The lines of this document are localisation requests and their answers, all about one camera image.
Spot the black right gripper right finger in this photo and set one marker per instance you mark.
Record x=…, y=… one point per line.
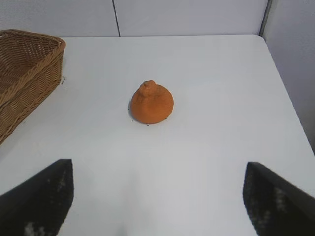
x=280, y=209

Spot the brown woven wicker basket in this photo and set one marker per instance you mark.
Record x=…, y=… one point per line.
x=24, y=73

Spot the orange cone-shaped bread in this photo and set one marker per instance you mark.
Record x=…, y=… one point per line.
x=152, y=105

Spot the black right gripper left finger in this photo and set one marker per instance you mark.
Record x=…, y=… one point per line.
x=37, y=204

